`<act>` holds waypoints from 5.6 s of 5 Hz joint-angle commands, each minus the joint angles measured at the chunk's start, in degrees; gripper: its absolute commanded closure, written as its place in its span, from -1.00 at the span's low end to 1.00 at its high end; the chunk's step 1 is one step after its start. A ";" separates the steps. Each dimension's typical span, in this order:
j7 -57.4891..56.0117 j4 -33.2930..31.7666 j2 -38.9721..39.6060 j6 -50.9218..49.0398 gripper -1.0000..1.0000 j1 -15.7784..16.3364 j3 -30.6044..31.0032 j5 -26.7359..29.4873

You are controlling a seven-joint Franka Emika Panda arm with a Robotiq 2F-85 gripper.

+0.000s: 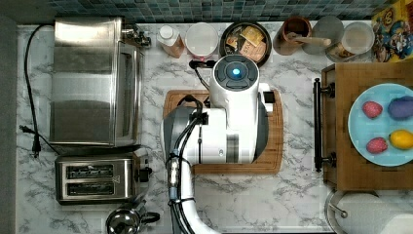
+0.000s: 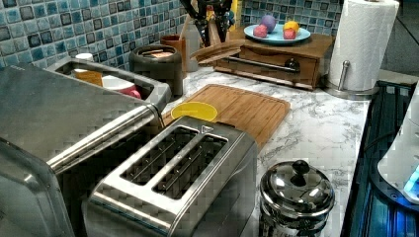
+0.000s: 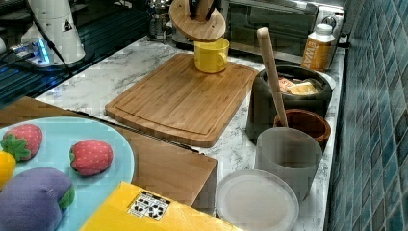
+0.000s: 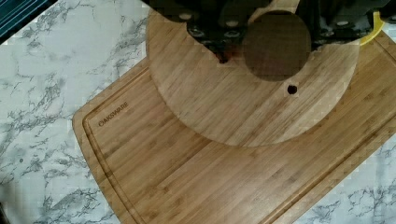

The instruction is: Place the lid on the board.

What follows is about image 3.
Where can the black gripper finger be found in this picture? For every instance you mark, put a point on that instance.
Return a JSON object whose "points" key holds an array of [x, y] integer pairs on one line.
{"points": [[193, 6], [215, 5]]}

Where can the round wooden lid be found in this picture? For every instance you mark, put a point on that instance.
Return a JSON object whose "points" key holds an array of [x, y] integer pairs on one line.
{"points": [[198, 29]]}

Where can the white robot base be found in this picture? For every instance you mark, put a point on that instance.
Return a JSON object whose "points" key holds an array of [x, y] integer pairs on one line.
{"points": [[52, 41]]}

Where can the bamboo cutting board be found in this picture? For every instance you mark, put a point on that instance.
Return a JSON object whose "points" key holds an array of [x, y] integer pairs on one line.
{"points": [[179, 103]]}

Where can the clear plastic lid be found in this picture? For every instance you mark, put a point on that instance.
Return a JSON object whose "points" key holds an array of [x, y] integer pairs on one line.
{"points": [[255, 200]]}

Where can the metal kettle background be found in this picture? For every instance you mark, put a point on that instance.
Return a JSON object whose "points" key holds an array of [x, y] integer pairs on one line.
{"points": [[158, 17]]}

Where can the yellow mug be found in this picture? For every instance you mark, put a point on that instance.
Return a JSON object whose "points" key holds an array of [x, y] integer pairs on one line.
{"points": [[211, 57]]}

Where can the silver toaster oven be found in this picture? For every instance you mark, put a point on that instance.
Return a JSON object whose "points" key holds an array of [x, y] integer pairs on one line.
{"points": [[289, 22]]}

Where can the orange juice bottle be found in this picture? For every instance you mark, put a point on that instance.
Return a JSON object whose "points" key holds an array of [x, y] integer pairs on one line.
{"points": [[318, 48]]}

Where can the brown wooden bowl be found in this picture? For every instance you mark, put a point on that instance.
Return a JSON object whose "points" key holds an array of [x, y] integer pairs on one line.
{"points": [[304, 128]]}

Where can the wooden box block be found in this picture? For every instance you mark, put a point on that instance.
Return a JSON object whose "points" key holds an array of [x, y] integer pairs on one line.
{"points": [[166, 168]]}

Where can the frosted plastic cup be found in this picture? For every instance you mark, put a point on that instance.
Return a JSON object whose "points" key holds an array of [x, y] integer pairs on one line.
{"points": [[291, 155]]}

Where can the plush strawberry right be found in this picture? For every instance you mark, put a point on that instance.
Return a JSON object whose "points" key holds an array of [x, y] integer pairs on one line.
{"points": [[90, 157]]}

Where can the plush strawberry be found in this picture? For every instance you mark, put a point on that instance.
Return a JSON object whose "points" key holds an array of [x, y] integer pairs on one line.
{"points": [[23, 141], [90, 157]]}

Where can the yellow cardboard box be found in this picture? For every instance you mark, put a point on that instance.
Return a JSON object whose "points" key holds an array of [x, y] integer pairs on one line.
{"points": [[131, 208]]}

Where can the plush strawberry left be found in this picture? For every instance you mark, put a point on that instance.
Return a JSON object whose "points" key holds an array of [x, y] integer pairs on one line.
{"points": [[23, 141]]}

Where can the yellow plush fruit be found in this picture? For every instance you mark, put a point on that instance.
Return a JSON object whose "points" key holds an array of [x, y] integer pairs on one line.
{"points": [[7, 167]]}

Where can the purple plush eggplant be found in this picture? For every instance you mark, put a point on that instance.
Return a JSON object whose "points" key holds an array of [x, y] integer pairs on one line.
{"points": [[35, 200]]}

